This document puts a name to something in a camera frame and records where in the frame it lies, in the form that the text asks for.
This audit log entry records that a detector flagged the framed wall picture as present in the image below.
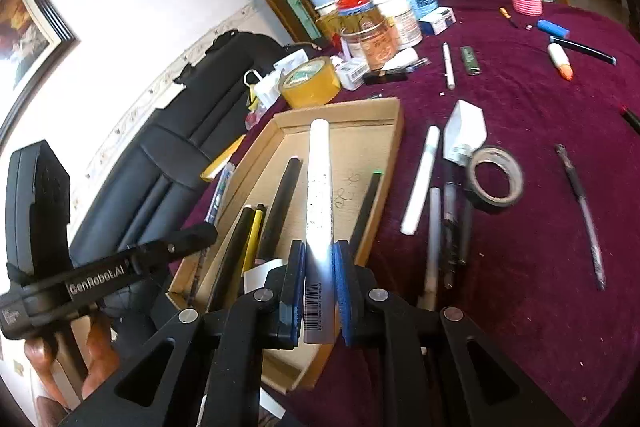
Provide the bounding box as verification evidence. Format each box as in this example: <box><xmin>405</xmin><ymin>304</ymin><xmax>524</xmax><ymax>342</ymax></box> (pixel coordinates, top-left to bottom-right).
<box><xmin>0</xmin><ymin>0</ymin><xmax>81</xmax><ymax>148</ymax></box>

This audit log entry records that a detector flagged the small blue white box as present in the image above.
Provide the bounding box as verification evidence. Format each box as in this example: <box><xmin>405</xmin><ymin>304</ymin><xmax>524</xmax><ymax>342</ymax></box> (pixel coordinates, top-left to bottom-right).
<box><xmin>419</xmin><ymin>7</ymin><xmax>457</xmax><ymax>36</ymax></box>

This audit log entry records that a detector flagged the black gel pen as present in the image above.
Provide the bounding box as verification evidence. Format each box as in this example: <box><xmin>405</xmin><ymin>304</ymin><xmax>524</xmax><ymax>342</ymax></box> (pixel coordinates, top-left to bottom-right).
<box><xmin>555</xmin><ymin>143</ymin><xmax>607</xmax><ymax>292</ymax></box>

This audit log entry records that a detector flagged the black leather sofa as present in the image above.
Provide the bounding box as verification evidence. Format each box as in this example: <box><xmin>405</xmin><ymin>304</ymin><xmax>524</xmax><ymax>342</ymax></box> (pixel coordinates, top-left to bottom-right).
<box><xmin>67</xmin><ymin>32</ymin><xmax>296</xmax><ymax>333</ymax></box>

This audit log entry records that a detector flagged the shallow cardboard tray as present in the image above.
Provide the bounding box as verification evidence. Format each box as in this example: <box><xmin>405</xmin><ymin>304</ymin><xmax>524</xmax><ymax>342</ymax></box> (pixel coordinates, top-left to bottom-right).
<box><xmin>167</xmin><ymin>97</ymin><xmax>405</xmax><ymax>395</ymax></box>

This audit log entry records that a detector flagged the thin white pen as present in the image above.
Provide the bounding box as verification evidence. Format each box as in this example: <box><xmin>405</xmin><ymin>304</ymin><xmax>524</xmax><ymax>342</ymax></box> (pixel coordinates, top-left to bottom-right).
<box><xmin>442</xmin><ymin>42</ymin><xmax>457</xmax><ymax>90</ymax></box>

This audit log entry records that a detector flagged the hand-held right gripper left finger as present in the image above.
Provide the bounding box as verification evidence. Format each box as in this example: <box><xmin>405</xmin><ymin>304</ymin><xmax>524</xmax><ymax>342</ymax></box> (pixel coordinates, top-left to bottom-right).
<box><xmin>60</xmin><ymin>239</ymin><xmax>307</xmax><ymax>427</ymax></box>

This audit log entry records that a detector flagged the grey tape roll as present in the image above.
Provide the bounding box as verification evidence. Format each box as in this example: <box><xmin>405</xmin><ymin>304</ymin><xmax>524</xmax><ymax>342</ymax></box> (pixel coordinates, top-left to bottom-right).
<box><xmin>465</xmin><ymin>147</ymin><xmax>525</xmax><ymax>214</ymax></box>

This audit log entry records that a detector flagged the red-lidded printed jar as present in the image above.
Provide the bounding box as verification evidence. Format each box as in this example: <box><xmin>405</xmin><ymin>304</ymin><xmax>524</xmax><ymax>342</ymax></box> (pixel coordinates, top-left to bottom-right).
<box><xmin>336</xmin><ymin>0</ymin><xmax>385</xmax><ymax>32</ymax></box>

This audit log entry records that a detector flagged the thick white marker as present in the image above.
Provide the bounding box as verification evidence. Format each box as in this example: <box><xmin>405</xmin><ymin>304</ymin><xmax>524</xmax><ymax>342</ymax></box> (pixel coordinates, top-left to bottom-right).
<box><xmin>400</xmin><ymin>125</ymin><xmax>442</xmax><ymax>236</ymax></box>

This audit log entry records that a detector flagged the blue patterned pen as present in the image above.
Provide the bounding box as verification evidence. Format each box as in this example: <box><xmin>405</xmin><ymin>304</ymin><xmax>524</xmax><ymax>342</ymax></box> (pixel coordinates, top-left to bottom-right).
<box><xmin>205</xmin><ymin>162</ymin><xmax>236</xmax><ymax>225</ymax></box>

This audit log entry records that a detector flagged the white plastic jar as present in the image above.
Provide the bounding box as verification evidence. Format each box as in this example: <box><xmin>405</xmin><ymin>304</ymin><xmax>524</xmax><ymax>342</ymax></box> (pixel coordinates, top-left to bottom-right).
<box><xmin>372</xmin><ymin>0</ymin><xmax>423</xmax><ymax>50</ymax></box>

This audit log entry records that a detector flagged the yellow packing tape roll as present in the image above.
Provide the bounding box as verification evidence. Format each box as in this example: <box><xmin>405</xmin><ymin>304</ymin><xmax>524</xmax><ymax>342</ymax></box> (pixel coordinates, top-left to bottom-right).
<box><xmin>277</xmin><ymin>56</ymin><xmax>342</xmax><ymax>109</ymax></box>

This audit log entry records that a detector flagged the maroon tablecloth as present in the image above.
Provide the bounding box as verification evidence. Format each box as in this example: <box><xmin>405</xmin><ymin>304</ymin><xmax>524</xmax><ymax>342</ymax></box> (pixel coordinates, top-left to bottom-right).
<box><xmin>177</xmin><ymin>0</ymin><xmax>640</xmax><ymax>427</ymax></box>

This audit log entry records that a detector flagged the clear barrel pen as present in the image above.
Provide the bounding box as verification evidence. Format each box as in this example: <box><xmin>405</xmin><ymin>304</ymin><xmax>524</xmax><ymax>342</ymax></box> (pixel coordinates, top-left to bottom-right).
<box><xmin>441</xmin><ymin>179</ymin><xmax>461</xmax><ymax>290</ymax></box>

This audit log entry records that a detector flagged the yellow flat box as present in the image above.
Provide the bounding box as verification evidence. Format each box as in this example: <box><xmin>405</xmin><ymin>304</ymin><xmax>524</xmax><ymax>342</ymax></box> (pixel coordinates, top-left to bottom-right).
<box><xmin>200</xmin><ymin>134</ymin><xmax>247</xmax><ymax>182</ymax></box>

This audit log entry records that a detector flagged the black green-tipped marker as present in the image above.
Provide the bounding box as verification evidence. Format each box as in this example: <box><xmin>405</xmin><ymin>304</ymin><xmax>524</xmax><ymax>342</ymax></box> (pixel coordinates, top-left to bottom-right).
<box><xmin>347</xmin><ymin>170</ymin><xmax>385</xmax><ymax>258</ymax></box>

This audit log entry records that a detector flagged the white paper bag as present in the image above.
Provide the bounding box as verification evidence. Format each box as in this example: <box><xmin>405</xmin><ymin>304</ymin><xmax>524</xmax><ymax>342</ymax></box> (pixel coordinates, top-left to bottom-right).
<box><xmin>243</xmin><ymin>69</ymin><xmax>283</xmax><ymax>112</ymax></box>
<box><xmin>272</xmin><ymin>49</ymin><xmax>310</xmax><ymax>72</ymax></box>

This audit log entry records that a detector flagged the grey slim pen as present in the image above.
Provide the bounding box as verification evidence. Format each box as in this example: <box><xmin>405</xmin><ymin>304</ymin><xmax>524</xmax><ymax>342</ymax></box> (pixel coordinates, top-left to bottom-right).
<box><xmin>457</xmin><ymin>197</ymin><xmax>473</xmax><ymax>265</ymax></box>

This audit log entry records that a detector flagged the dark blue pen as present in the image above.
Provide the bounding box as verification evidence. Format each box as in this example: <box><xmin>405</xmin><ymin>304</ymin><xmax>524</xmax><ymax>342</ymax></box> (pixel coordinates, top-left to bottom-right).
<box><xmin>549</xmin><ymin>35</ymin><xmax>617</xmax><ymax>66</ymax></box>

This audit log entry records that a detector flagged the person's left hand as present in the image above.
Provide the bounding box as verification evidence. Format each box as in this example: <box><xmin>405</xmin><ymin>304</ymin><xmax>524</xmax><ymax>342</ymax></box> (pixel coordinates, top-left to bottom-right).
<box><xmin>25</xmin><ymin>317</ymin><xmax>121</xmax><ymax>408</ymax></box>

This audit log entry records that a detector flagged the blue lighter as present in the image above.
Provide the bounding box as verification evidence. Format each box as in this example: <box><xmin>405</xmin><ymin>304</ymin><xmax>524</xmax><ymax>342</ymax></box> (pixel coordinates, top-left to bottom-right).
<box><xmin>536</xmin><ymin>19</ymin><xmax>570</xmax><ymax>38</ymax></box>

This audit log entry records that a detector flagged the white barcode box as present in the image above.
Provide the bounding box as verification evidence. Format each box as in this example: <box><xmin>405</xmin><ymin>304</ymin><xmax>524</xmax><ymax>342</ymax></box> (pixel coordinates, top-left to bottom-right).
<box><xmin>332</xmin><ymin>57</ymin><xmax>370</xmax><ymax>90</ymax></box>

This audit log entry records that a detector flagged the silver white pen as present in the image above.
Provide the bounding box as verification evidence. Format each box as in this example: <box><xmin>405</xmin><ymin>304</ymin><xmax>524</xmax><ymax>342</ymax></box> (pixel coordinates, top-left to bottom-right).
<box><xmin>417</xmin><ymin>187</ymin><xmax>443</xmax><ymax>308</ymax></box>

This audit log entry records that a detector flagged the green lighter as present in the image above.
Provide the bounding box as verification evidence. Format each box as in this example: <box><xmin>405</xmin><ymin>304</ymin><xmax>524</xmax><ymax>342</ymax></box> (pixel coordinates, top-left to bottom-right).
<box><xmin>460</xmin><ymin>46</ymin><xmax>482</xmax><ymax>76</ymax></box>

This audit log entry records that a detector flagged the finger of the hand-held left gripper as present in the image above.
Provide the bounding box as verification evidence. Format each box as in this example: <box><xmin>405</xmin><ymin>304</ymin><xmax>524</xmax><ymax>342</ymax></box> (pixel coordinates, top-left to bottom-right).
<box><xmin>125</xmin><ymin>223</ymin><xmax>219</xmax><ymax>278</ymax></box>

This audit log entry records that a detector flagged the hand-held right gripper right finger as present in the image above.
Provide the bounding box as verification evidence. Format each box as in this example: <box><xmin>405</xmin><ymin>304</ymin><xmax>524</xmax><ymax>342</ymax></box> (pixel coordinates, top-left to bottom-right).
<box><xmin>332</xmin><ymin>239</ymin><xmax>586</xmax><ymax>427</ymax></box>

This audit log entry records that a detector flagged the white cosmetic tube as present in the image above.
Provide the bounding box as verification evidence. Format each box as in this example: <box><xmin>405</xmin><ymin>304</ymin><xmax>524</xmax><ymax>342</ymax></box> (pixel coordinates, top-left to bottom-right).
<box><xmin>382</xmin><ymin>47</ymin><xmax>420</xmax><ymax>70</ymax></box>

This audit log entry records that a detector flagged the clear orange-print jar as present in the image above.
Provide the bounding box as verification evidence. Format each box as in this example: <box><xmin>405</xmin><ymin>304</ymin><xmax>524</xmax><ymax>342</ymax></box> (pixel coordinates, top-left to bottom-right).
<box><xmin>340</xmin><ymin>19</ymin><xmax>398</xmax><ymax>70</ymax></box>

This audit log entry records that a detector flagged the black red-tipped pen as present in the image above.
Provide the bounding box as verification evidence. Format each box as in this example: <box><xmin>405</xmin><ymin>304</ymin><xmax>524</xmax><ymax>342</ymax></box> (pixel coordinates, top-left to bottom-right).
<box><xmin>620</xmin><ymin>106</ymin><xmax>640</xmax><ymax>135</ymax></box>

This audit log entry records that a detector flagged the white orange-capped glue stick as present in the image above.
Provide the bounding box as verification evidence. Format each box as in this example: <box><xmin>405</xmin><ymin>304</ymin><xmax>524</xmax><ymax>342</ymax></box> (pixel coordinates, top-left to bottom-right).
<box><xmin>547</xmin><ymin>42</ymin><xmax>574</xmax><ymax>82</ymax></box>

